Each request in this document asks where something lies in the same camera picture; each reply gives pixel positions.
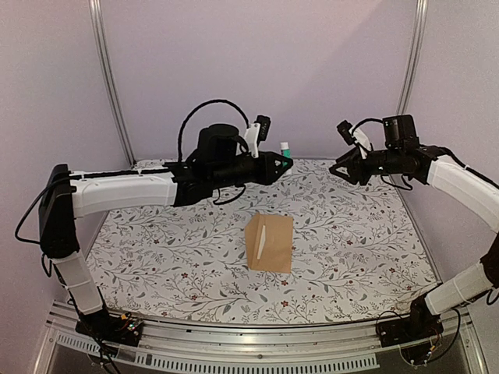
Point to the floral patterned table mat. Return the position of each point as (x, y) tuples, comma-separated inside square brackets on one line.
[(311, 248)]

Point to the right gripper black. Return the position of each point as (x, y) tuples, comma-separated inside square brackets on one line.
[(353, 164)]

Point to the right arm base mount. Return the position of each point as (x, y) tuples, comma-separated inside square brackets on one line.
[(407, 329)]

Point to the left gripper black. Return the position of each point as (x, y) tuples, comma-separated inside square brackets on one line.
[(270, 173)]

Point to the aluminium frame post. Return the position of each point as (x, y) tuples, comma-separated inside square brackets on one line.
[(415, 49), (97, 20)]

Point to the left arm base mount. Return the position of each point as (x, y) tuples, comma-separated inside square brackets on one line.
[(103, 326)]

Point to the left aluminium frame post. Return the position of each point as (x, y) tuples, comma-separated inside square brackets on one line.
[(97, 20)]

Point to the right aluminium frame post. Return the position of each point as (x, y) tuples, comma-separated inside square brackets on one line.
[(415, 49)]

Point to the cream letter paper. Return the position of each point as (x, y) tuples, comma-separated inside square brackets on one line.
[(261, 242)]

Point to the aluminium front rail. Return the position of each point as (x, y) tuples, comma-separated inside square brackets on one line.
[(183, 346)]

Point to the green white glue stick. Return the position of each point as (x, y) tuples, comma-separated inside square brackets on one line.
[(286, 152)]

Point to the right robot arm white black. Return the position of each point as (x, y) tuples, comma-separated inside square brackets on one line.
[(439, 168)]

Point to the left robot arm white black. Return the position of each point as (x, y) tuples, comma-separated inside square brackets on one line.
[(222, 158)]

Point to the brown kraft envelope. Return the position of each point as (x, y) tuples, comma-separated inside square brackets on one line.
[(277, 255)]

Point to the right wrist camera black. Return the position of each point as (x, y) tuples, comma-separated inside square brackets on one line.
[(345, 130)]

